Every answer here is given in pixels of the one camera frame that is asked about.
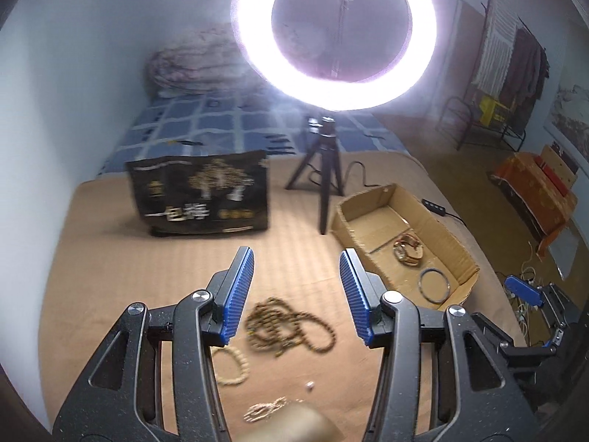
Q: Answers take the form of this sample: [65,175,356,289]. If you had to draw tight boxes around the cream bead bracelet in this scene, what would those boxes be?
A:
[209,345,251,387]

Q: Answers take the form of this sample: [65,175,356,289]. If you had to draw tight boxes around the white pearl necklace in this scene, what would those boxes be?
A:
[242,395,292,424]

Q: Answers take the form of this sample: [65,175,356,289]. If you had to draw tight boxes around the dark brown bead necklace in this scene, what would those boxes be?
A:
[243,296,338,359]

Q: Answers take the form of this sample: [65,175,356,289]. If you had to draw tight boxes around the gold jewelry pile in box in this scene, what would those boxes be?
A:
[392,234,424,266]

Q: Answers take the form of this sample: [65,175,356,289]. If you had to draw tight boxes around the dark thin bangle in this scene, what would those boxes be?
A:
[418,267,451,305]

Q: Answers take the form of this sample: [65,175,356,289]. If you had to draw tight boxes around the orange covered box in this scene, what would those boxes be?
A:
[490,145,578,259]

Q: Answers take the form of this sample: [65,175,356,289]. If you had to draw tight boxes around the open cardboard box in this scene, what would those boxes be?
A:
[331,184,479,310]

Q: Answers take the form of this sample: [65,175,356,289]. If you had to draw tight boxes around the tan bed blanket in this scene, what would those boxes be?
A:
[38,148,521,442]

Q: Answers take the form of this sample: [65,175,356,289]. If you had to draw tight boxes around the tan rolled object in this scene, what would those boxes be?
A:
[234,402,345,442]

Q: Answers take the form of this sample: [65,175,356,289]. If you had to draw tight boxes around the yellow crate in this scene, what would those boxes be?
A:
[479,95,510,127]

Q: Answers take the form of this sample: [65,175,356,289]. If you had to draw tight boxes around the black printed snack bag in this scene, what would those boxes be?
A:
[126,150,269,236]

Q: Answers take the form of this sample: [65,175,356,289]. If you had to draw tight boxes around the black clothes rack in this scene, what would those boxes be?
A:
[436,0,550,152]

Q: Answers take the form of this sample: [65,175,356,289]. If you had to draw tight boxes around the black tripod stand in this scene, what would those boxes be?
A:
[286,117,345,235]

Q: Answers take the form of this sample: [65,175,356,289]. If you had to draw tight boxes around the blue patterned bed sheet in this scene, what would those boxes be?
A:
[98,87,406,179]

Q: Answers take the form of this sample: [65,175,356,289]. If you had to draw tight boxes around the folded floral quilt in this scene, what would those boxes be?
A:
[146,23,262,97]

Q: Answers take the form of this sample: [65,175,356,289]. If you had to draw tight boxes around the landscape wall poster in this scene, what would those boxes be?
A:
[546,67,588,166]

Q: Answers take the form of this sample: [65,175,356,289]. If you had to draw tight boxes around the white ring light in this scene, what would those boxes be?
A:
[230,0,437,112]

